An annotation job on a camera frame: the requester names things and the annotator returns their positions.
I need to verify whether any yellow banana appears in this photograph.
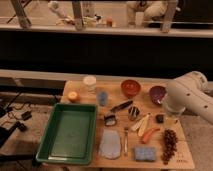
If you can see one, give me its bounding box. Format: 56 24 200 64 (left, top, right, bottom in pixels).
131 114 150 137

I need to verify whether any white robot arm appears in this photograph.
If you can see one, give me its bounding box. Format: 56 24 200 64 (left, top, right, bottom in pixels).
162 71 213 124

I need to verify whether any red bowl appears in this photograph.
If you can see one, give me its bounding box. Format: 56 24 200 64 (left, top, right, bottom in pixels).
121 79 141 98

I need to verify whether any purple bowl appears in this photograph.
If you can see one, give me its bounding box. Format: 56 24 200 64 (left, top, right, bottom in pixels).
149 86 166 105

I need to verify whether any white clear cup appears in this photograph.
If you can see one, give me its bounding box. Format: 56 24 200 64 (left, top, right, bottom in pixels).
83 75 96 93

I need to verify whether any orange fruit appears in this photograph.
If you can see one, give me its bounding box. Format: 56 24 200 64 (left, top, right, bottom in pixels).
68 91 80 103

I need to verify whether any striped black white can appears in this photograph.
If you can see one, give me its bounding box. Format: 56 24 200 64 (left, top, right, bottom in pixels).
128 106 140 121

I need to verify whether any silver fork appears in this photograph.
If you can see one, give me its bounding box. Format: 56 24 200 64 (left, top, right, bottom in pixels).
124 127 128 156

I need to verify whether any small black block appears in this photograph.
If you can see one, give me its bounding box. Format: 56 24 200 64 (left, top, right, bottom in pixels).
155 114 164 123

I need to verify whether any green plastic tray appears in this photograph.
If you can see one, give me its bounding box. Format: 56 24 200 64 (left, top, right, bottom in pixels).
36 103 97 165

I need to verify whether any light blue folded cloth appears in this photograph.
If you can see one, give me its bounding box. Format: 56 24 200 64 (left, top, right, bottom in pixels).
99 129 121 160

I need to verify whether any orange carrot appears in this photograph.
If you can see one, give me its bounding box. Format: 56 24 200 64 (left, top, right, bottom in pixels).
141 128 159 144

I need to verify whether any blue sponge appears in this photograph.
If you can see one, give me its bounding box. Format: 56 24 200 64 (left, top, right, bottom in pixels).
134 147 156 162

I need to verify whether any bunch of red grapes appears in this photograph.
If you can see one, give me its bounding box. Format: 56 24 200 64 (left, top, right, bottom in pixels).
162 129 178 165

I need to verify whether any black handled knife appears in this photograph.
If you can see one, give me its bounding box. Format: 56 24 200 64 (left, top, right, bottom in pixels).
110 100 133 113

